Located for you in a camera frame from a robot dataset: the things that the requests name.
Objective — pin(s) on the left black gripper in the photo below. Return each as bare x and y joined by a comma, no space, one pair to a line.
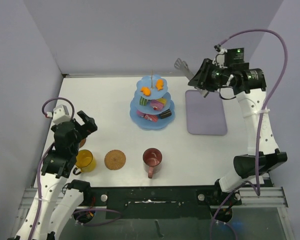
88,127

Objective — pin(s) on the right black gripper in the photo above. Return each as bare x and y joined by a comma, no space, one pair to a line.
201,79

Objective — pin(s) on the brown wooden coaster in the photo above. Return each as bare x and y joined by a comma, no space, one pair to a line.
82,143

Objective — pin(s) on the yellow enamel mug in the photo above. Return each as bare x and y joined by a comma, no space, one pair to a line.
85,162

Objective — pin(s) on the woven rattan coaster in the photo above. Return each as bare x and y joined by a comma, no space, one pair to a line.
115,159

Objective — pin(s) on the metal tongs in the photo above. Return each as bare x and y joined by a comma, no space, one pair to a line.
183,67

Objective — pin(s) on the yellow pink cake slice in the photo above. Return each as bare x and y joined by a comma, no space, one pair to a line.
162,100

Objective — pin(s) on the orange cookie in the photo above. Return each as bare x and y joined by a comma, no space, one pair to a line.
146,91
159,84

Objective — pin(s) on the chocolate layered cake slice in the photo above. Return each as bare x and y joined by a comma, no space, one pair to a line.
165,114

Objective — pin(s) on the green striped macaron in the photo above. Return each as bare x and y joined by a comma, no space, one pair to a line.
143,101

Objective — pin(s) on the pink strawberry cake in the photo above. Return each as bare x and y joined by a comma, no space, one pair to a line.
157,106

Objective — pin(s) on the pink patterned mug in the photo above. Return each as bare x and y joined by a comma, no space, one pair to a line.
152,161

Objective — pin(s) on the red pink macaron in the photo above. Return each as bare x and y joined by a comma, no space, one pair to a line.
150,117

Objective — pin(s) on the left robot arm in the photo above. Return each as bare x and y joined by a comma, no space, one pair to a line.
46,217

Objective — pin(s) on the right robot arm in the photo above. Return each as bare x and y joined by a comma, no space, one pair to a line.
249,89

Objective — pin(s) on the purple serving tray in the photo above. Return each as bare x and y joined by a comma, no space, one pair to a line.
205,115

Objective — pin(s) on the blue three-tier cake stand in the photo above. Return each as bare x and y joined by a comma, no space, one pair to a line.
150,81

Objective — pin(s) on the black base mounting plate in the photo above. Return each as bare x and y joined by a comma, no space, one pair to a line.
160,202

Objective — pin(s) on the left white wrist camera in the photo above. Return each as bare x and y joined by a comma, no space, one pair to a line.
59,114

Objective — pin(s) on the aluminium rail frame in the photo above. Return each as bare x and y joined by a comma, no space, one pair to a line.
269,197

